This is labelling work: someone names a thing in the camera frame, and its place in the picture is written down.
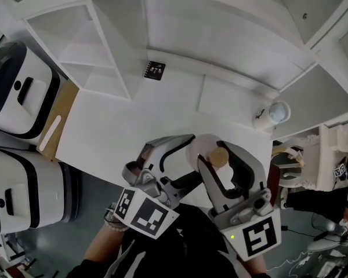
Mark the person's right forearm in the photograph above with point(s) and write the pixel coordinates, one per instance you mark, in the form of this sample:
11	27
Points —
256	268

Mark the metal storage rack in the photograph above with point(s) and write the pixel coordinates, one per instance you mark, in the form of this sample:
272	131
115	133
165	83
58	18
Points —
3	250

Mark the pink glass bottle with cork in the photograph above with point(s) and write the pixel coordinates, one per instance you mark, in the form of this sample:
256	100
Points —
200	149

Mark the brown cardboard box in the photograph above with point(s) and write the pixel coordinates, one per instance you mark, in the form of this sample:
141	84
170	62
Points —
63	111

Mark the pile of dark clutter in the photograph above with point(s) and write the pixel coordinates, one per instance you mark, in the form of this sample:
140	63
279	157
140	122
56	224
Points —
342	265

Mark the white grey appliance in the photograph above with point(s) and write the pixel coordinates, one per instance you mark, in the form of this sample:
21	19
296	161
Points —
322	243

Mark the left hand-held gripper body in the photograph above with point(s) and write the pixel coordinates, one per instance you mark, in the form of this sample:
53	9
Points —
148	216

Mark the person's black clothing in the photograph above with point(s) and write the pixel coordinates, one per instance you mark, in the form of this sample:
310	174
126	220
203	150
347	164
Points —
191	242

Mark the wooden chair cream back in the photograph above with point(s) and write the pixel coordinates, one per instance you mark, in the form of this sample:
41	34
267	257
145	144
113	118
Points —
274	184

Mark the ornate cream vanity table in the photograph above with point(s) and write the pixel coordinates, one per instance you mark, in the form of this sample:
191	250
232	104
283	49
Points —
327	161

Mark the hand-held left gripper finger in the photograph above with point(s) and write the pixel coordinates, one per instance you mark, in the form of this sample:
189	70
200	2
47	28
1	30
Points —
188	179
153	152

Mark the white desk with hutch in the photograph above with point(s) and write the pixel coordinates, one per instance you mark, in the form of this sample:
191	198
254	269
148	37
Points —
119	120

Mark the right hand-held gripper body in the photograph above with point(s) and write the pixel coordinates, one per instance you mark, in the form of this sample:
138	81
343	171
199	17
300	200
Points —
258	236

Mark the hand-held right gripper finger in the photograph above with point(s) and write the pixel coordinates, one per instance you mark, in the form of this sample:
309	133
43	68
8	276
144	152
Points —
213	193
256	172

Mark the white penguin print bottle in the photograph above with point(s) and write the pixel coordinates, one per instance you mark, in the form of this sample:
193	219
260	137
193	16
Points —
278	111

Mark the person's left forearm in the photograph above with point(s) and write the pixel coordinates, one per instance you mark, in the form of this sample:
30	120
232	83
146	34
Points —
104	248

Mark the white black robot unit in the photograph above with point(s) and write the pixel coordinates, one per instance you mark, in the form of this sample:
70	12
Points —
46	190
37	103

